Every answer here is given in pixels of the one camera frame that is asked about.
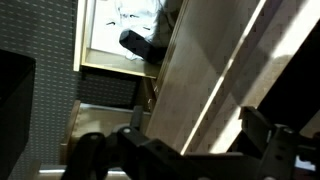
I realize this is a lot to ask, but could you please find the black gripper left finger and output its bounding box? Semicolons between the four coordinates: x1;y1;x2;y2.
61;105;184;180

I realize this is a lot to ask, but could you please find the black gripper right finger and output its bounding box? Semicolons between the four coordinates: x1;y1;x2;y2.
241;106;320;180

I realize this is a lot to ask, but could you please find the plain wooden drawer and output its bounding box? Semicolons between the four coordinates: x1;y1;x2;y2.
59;99;153;166

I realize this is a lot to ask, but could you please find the wooden drawer with white cloth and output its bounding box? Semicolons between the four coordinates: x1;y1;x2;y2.
73;0;184;80

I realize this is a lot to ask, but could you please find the black rolled garment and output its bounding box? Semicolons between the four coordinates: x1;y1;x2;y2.
118;28;168;65

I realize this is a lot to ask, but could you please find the black bin with white sticker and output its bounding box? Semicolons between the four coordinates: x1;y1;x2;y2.
0;49;37;180

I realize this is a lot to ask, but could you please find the white patterned cloth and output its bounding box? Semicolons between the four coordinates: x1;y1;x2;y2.
104;0;181;46

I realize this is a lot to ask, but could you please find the wooden bed frame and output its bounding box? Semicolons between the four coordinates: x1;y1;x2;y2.
194;0;320;154

